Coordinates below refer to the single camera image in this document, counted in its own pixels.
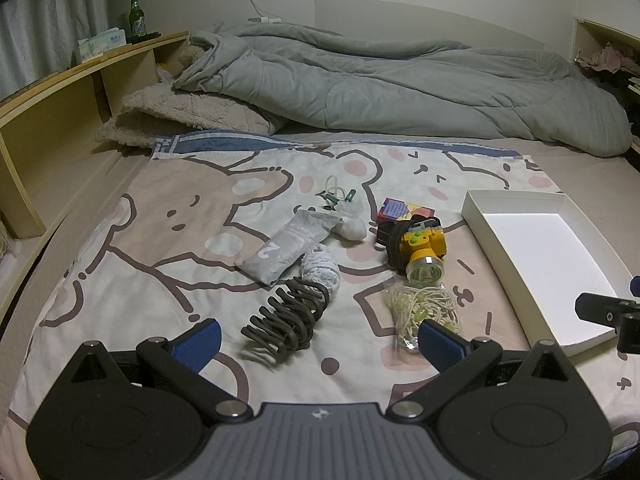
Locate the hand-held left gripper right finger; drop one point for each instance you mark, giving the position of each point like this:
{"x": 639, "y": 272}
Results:
{"x": 441, "y": 344}

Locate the white headboard panel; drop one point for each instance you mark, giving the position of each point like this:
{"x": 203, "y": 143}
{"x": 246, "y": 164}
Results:
{"x": 400, "y": 20}

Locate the green glass bottle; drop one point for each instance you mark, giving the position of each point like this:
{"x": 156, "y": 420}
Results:
{"x": 136, "y": 20}

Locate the bag of green clips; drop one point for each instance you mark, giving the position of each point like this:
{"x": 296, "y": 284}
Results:
{"x": 336, "y": 200}

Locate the wooden bedside shelf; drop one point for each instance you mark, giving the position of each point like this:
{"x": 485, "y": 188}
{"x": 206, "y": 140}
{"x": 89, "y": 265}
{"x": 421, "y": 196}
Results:
{"x": 50, "y": 110}

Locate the grey duvet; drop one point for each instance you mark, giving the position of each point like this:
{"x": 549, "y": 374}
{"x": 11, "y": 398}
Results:
{"x": 375, "y": 85}

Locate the grey curtain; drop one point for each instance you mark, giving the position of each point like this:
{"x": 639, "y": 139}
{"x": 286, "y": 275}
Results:
{"x": 40, "y": 25}

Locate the dark grey coil spring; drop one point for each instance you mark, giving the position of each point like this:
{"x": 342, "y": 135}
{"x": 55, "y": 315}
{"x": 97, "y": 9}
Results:
{"x": 285, "y": 320}

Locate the white charger plug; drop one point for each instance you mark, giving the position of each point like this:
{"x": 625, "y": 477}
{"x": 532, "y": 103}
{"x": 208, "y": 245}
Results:
{"x": 270, "y": 20}

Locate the tissue pack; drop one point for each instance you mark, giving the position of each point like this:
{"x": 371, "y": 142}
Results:
{"x": 100, "y": 44}

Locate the colourful patterned small box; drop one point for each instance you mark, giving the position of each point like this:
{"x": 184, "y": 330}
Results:
{"x": 397, "y": 209}

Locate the white fluffy ball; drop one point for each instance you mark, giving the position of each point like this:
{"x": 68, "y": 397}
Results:
{"x": 351, "y": 229}

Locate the pile of clothes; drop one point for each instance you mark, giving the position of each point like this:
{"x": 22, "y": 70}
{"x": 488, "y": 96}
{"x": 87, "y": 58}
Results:
{"x": 607, "y": 57}

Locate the cream shelf unit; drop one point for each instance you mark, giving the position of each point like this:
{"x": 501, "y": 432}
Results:
{"x": 587, "y": 30}

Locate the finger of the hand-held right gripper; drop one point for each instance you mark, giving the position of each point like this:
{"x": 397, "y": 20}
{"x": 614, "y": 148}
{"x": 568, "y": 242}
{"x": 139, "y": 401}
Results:
{"x": 600, "y": 310}
{"x": 636, "y": 285}

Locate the white cardboard box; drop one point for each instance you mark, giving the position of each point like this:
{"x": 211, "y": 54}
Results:
{"x": 540, "y": 260}

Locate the yellow headlamp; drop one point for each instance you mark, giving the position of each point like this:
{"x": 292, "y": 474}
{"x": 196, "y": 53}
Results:
{"x": 425, "y": 247}

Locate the grey white yarn ball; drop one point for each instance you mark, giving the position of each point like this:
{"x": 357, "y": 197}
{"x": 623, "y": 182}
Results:
{"x": 320, "y": 267}

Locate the grey foil pouch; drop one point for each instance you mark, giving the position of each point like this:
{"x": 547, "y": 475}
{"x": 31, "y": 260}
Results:
{"x": 280, "y": 255}

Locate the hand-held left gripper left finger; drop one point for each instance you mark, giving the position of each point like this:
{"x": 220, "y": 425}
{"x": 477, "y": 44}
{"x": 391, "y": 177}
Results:
{"x": 199, "y": 344}

